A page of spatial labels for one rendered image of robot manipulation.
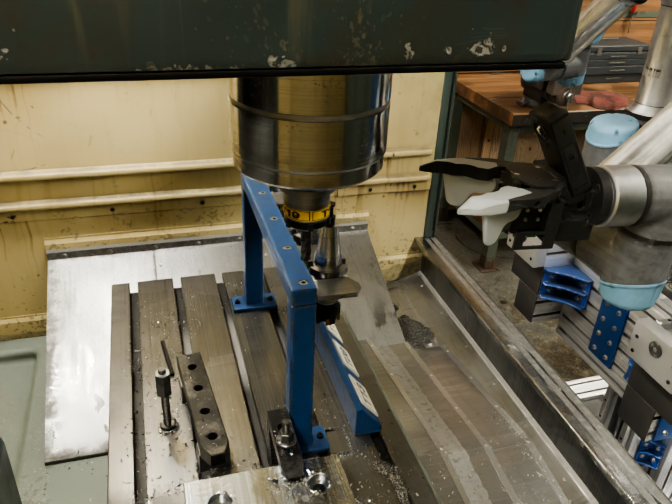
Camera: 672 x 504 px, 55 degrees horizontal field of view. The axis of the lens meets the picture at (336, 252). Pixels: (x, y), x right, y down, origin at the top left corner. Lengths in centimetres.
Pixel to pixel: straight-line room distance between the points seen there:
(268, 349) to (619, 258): 74
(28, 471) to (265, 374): 58
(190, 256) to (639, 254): 124
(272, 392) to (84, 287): 71
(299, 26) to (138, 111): 121
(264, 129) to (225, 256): 124
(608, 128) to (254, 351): 100
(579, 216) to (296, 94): 40
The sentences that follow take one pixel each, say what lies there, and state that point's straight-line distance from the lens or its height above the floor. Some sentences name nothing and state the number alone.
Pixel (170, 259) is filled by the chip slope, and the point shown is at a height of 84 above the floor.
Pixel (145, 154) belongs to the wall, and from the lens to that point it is 173.
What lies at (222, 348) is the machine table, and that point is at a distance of 136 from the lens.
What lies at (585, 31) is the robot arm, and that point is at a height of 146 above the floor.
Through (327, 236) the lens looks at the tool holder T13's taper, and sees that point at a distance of 97.
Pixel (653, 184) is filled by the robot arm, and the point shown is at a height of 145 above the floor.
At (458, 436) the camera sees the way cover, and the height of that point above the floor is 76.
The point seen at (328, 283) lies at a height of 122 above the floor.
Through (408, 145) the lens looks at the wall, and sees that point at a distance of 187.
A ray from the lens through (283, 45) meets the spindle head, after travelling 51.
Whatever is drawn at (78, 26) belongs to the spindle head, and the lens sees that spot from 49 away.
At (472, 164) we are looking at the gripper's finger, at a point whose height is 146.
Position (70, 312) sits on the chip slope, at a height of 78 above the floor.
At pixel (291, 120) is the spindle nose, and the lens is 58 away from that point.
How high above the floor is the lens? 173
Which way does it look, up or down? 29 degrees down
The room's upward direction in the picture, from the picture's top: 3 degrees clockwise
